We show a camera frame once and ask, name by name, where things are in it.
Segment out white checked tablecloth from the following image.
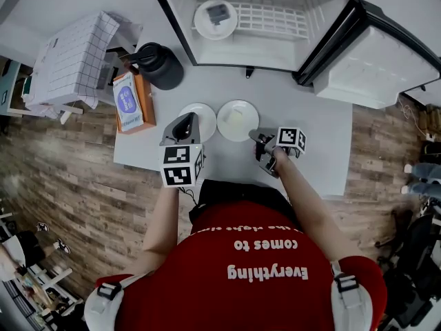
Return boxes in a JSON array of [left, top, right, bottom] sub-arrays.
[[22, 10, 121, 117]]

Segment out white power cable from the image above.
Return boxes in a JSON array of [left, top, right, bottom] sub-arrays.
[[399, 94, 431, 141]]

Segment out orange tissue box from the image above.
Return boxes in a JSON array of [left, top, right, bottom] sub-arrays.
[[112, 71, 157, 136]]

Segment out person's right forearm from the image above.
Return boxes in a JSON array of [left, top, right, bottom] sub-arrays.
[[271, 148, 340, 254]]

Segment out white metal rack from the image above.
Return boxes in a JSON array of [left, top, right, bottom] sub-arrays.
[[0, 260, 85, 331]]

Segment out wooden crate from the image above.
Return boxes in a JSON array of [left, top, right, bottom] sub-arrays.
[[418, 103, 441, 141]]

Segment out black mini fridge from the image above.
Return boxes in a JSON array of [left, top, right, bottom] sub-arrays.
[[145, 0, 441, 110]]

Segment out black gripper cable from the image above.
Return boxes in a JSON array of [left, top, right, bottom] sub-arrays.
[[178, 186, 199, 206]]

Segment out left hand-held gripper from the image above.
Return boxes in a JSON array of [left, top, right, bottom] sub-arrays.
[[159, 112, 205, 188]]

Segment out person's red shirt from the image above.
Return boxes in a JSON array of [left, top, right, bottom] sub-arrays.
[[96, 200, 389, 331]]

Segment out dark grey square block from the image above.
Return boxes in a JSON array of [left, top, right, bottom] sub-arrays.
[[205, 2, 228, 26]]

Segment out person's left forearm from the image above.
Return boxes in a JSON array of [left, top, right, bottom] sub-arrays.
[[141, 184, 180, 254]]

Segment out clear storage bin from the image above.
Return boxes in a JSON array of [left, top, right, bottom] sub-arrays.
[[98, 52, 139, 91]]

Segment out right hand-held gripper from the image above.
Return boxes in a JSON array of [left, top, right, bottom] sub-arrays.
[[247, 126, 307, 179]]

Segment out blue white wipes pack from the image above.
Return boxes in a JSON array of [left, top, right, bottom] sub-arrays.
[[112, 72, 144, 133]]

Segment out white round plate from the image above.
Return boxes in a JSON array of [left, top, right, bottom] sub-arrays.
[[216, 99, 260, 143], [178, 102, 217, 143], [193, 0, 238, 41]]

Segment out white shoulder strap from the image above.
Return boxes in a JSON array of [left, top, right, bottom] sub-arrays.
[[83, 273, 149, 331], [329, 259, 375, 331]]

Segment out teal side table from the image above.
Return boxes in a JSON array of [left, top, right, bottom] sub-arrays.
[[0, 59, 21, 117]]

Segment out person's black trousers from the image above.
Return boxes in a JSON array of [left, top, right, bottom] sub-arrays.
[[188, 179, 294, 234]]

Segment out white wire oven rack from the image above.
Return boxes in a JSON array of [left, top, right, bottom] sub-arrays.
[[191, 1, 309, 41]]

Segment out black equipment pile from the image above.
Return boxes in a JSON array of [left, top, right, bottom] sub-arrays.
[[375, 198, 441, 331]]

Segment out black thermos jug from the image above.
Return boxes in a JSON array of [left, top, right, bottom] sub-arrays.
[[124, 41, 185, 91]]

